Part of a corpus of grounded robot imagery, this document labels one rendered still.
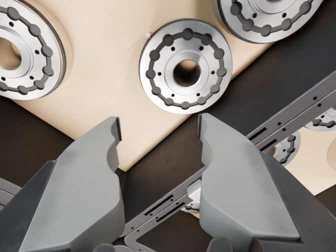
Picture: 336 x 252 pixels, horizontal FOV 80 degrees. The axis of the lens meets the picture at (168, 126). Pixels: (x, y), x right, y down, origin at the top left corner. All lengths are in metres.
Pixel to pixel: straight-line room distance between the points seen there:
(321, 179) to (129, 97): 0.37
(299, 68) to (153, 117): 0.17
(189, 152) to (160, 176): 0.05
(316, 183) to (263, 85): 0.28
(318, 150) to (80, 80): 0.37
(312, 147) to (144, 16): 0.32
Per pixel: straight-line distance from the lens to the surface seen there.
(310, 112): 0.21
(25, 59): 0.25
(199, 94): 0.24
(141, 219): 0.26
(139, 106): 0.27
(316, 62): 0.22
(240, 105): 0.23
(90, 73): 0.27
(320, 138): 0.39
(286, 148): 0.33
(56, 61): 0.24
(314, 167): 0.43
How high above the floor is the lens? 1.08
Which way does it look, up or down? 59 degrees down
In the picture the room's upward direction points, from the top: 174 degrees clockwise
